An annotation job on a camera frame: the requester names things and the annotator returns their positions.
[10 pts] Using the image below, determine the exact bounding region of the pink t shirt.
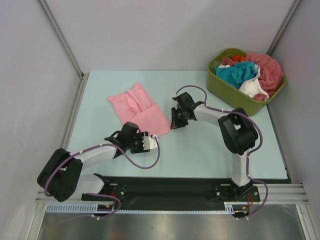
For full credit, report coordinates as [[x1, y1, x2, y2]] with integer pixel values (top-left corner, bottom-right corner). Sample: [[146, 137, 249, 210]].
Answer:
[[107, 83, 171, 137]]

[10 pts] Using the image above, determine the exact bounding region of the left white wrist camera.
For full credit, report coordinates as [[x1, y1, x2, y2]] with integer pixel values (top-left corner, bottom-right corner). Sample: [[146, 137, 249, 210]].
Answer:
[[142, 135, 159, 151]]

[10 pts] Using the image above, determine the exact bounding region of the orange t shirt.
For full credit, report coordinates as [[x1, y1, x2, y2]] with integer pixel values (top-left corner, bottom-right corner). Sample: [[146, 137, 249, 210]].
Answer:
[[231, 55, 246, 63]]

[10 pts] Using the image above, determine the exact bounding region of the coral red t shirt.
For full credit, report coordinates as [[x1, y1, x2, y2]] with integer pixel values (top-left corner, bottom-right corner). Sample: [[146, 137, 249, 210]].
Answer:
[[221, 52, 284, 97]]

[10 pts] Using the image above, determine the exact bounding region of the teal t shirt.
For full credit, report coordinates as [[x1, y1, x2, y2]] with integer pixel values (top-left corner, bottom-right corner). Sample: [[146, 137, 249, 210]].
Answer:
[[214, 61, 260, 90]]

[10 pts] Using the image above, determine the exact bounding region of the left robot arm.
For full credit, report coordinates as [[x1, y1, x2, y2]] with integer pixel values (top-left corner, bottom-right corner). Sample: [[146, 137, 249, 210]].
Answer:
[[37, 122, 159, 202]]

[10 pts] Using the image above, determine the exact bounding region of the olive green plastic bin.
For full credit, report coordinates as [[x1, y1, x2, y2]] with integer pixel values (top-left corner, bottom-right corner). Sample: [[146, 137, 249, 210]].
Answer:
[[206, 48, 287, 116]]

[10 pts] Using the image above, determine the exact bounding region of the white slotted cable duct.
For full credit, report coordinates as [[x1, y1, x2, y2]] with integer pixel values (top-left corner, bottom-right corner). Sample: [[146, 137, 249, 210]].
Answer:
[[45, 203, 240, 215]]

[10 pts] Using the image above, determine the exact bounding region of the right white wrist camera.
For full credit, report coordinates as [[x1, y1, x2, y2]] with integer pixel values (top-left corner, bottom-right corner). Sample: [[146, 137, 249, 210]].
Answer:
[[172, 94, 180, 110]]

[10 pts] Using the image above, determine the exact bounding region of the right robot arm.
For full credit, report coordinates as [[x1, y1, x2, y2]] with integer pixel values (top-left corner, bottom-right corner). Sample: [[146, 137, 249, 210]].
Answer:
[[170, 92, 258, 201]]

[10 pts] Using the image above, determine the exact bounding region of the white t shirt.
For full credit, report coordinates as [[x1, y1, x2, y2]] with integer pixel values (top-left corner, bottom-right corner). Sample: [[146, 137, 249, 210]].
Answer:
[[217, 63, 271, 100]]

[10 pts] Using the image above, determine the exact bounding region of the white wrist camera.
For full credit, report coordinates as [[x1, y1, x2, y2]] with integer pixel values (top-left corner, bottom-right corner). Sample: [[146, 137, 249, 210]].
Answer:
[[172, 94, 180, 110], [142, 135, 159, 151]]

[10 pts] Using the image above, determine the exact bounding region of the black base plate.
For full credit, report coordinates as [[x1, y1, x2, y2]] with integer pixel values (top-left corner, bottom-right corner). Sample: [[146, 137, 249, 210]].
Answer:
[[49, 174, 293, 211]]

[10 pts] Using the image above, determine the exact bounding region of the aluminium frame rail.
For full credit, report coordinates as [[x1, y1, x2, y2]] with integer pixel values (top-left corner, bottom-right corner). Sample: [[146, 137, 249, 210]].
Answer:
[[37, 182, 308, 204]]

